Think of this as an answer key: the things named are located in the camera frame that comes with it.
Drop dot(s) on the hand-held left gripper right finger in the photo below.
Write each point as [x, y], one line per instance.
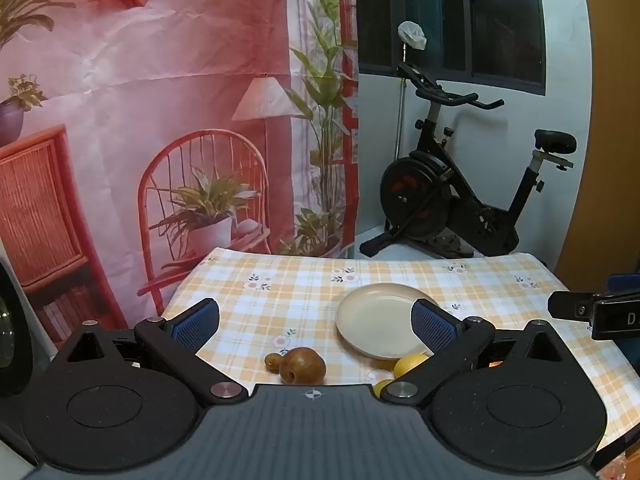
[432, 325]

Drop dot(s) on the orange checked floral tablecloth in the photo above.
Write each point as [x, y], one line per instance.
[300, 300]

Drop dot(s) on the dark teal cloth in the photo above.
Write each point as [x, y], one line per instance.
[625, 282]

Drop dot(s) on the dark window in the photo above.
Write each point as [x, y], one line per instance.
[500, 25]

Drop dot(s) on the small brown fruit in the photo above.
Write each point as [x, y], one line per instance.
[272, 361]

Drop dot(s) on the white cover on pole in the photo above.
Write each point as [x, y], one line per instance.
[412, 34]

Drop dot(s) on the beige round plate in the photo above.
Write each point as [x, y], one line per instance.
[375, 320]

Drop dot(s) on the dark round object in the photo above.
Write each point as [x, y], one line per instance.
[12, 340]

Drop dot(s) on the printed pink wall backdrop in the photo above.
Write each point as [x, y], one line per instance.
[150, 85]

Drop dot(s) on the brownish red apple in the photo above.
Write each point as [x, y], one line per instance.
[302, 366]

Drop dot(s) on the metal pole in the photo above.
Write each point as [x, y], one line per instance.
[400, 105]

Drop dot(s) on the orange wooden panel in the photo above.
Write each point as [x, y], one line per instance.
[610, 160]

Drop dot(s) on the black exercise bike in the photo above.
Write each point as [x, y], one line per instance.
[415, 195]

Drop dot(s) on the brown sandal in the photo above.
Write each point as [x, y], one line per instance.
[452, 246]

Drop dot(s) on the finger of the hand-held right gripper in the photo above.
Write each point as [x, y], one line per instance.
[567, 305]

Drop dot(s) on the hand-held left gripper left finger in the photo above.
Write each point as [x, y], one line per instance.
[195, 325]

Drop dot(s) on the large yellow orange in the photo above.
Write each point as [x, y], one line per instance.
[382, 386]
[407, 364]

